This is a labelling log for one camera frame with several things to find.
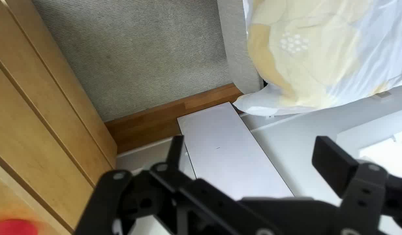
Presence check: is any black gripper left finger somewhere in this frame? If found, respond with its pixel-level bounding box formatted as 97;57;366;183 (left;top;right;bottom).
75;134;187;235

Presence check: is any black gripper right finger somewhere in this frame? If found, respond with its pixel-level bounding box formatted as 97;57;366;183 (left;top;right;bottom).
312;136;402;235

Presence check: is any red bowl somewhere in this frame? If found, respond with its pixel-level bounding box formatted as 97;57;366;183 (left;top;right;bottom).
0;219;38;235

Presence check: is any light wooden dresser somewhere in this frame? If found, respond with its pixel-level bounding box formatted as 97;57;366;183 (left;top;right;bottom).
0;0;118;235

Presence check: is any white leaning board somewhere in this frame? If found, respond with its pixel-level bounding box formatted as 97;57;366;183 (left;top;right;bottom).
179;103;293;200

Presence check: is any grey carpet rug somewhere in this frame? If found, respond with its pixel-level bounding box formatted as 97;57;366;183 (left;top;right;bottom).
33;0;232;121

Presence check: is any white and yellow plastic bag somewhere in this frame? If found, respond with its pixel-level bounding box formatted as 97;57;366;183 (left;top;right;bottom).
235;0;402;116

